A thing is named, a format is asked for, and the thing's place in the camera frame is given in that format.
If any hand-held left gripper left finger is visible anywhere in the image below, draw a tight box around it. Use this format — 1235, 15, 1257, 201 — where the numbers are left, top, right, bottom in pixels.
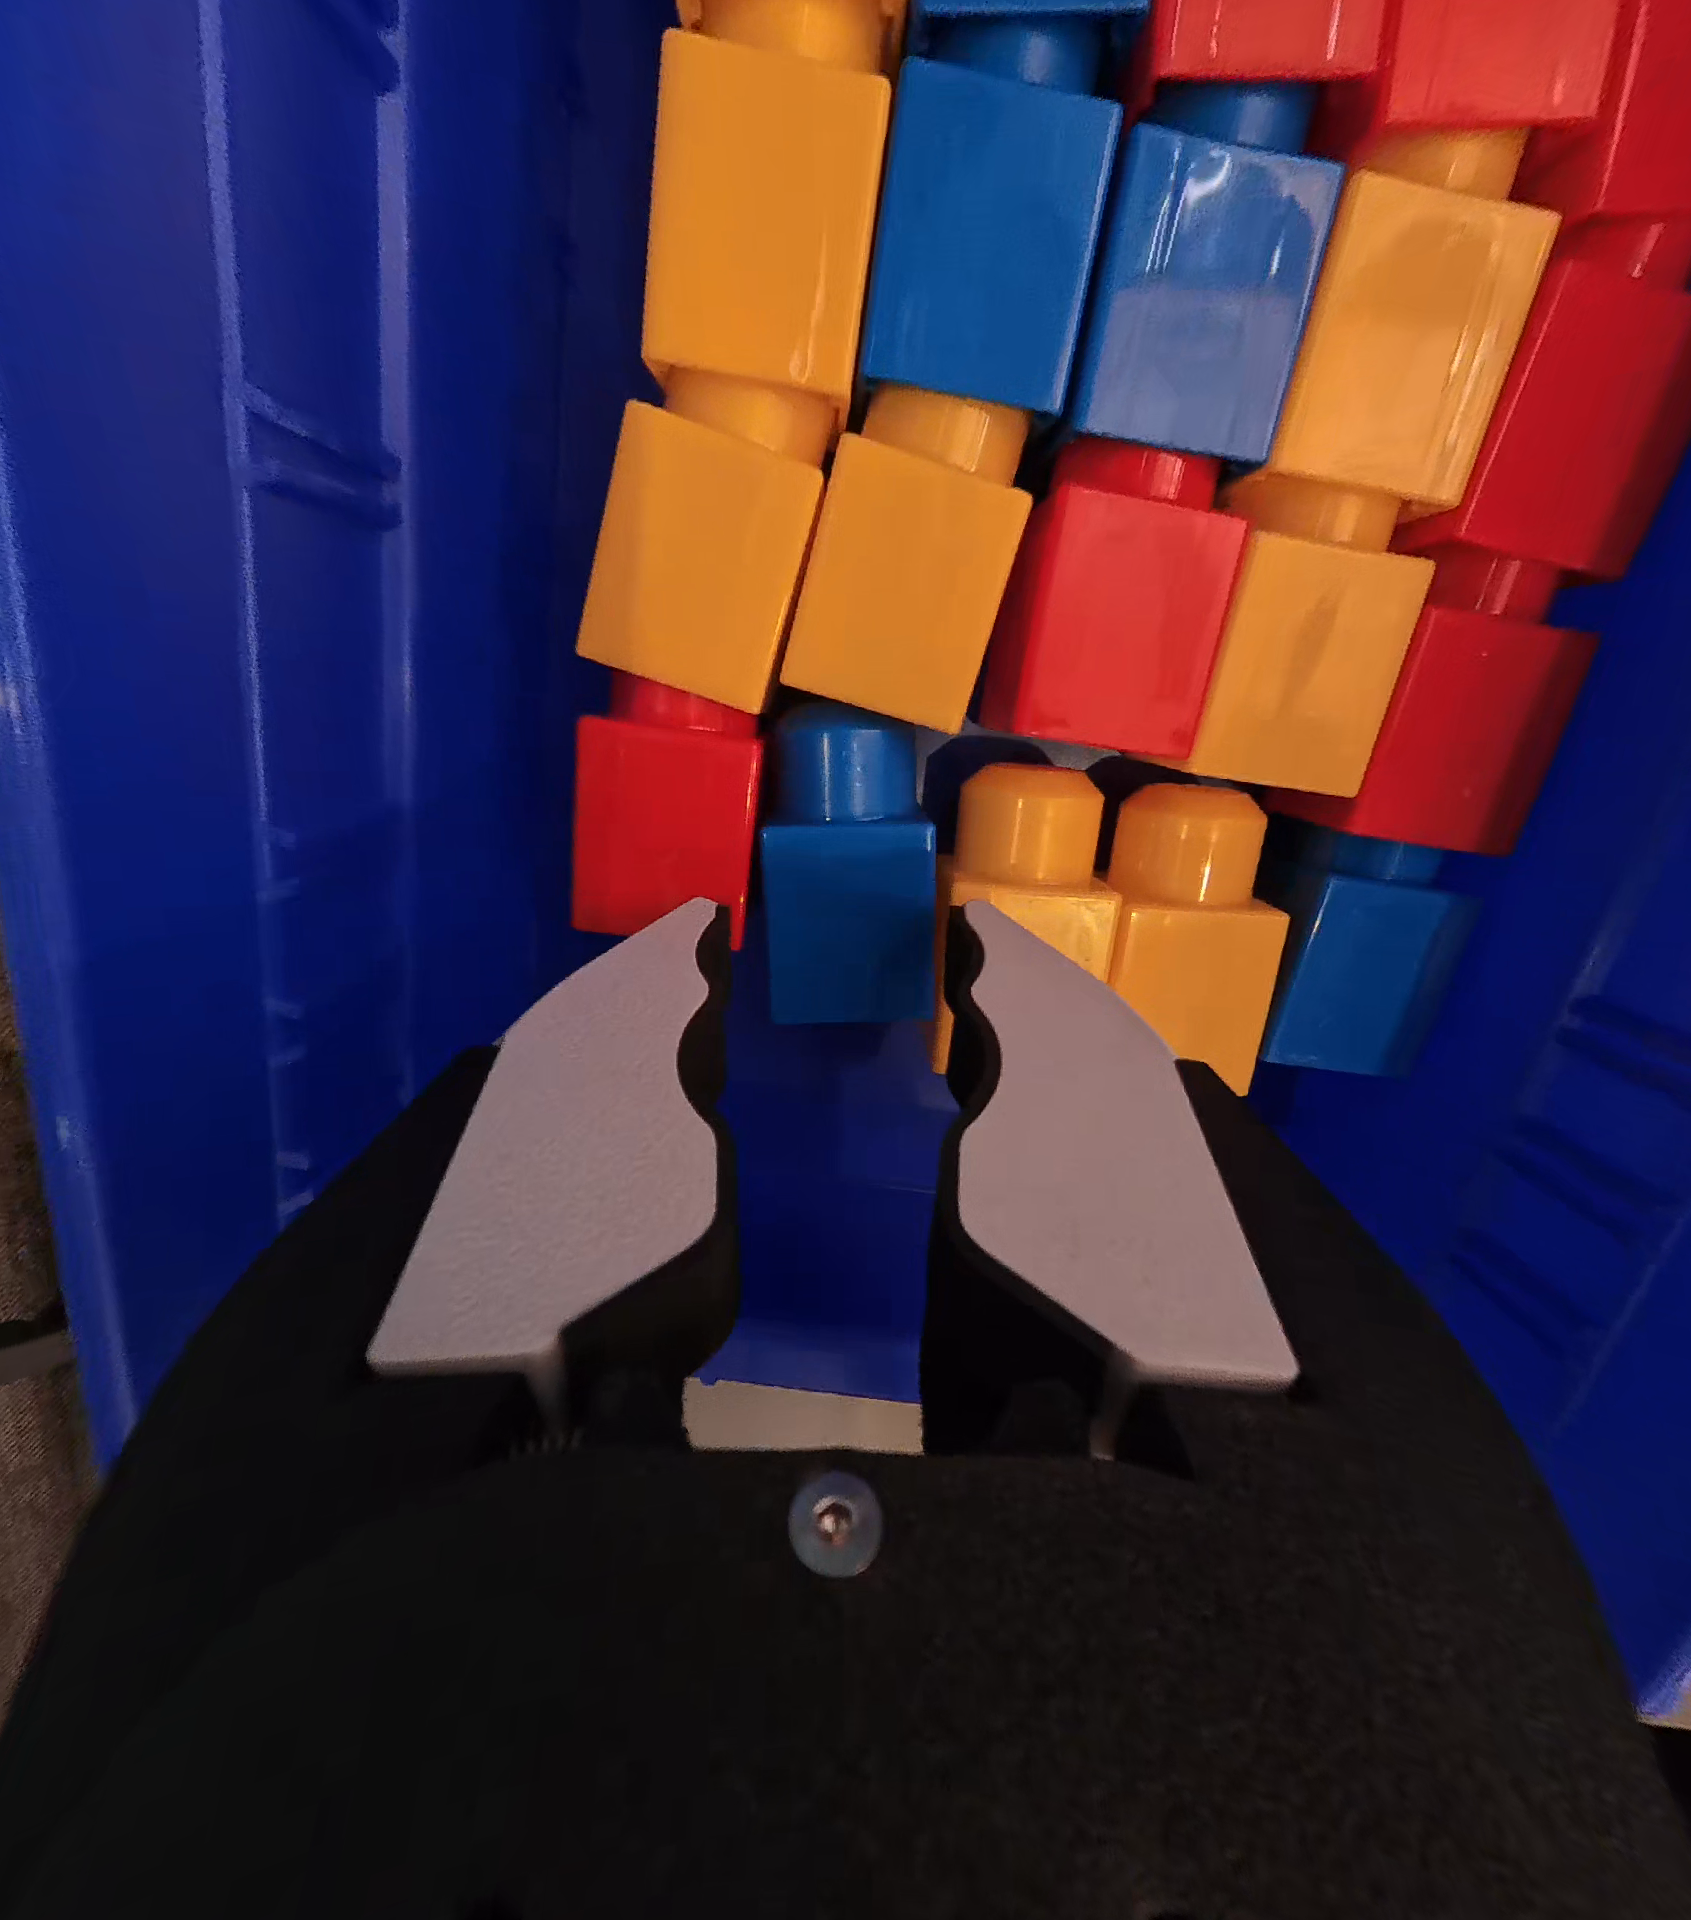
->
368, 896, 745, 1429

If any blue mega block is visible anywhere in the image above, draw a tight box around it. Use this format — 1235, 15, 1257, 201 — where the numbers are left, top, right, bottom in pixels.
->
759, 705, 937, 1026

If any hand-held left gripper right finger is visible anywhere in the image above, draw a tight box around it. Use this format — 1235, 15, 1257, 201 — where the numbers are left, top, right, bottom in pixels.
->
919, 901, 1299, 1454

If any blue plastic bin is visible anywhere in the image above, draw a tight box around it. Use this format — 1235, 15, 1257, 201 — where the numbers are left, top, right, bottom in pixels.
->
0, 0, 1691, 1729

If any pile of coloured toy bricks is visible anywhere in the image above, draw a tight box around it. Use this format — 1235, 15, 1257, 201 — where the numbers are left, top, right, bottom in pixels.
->
572, 0, 1691, 1094

